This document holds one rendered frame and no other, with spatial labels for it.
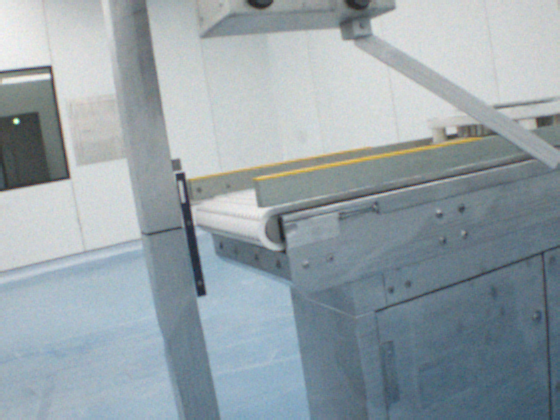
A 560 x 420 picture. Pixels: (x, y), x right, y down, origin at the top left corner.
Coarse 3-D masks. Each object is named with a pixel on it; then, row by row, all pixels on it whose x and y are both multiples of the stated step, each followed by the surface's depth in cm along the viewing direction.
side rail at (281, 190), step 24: (456, 144) 75; (480, 144) 77; (504, 144) 79; (552, 144) 83; (336, 168) 67; (360, 168) 69; (384, 168) 70; (408, 168) 72; (432, 168) 73; (264, 192) 63; (288, 192) 65; (312, 192) 66; (336, 192) 67
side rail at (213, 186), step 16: (400, 144) 104; (416, 144) 106; (304, 160) 96; (320, 160) 97; (336, 160) 98; (224, 176) 90; (240, 176) 91; (256, 176) 92; (192, 192) 88; (208, 192) 89; (224, 192) 90
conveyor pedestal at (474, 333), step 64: (448, 256) 81; (512, 256) 87; (320, 320) 84; (384, 320) 78; (448, 320) 83; (512, 320) 89; (320, 384) 89; (384, 384) 77; (448, 384) 83; (512, 384) 90
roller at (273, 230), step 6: (276, 216) 65; (270, 222) 65; (276, 222) 65; (264, 228) 66; (270, 228) 65; (276, 228) 65; (270, 234) 65; (276, 234) 65; (282, 234) 66; (270, 240) 66; (276, 240) 65; (282, 240) 66
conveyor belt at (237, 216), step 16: (496, 160) 81; (512, 160) 82; (416, 176) 75; (432, 176) 75; (448, 176) 77; (352, 192) 70; (368, 192) 71; (208, 208) 83; (224, 208) 78; (240, 208) 73; (256, 208) 69; (272, 208) 66; (288, 208) 67; (208, 224) 82; (224, 224) 76; (240, 224) 70; (256, 224) 66; (240, 240) 74; (256, 240) 67
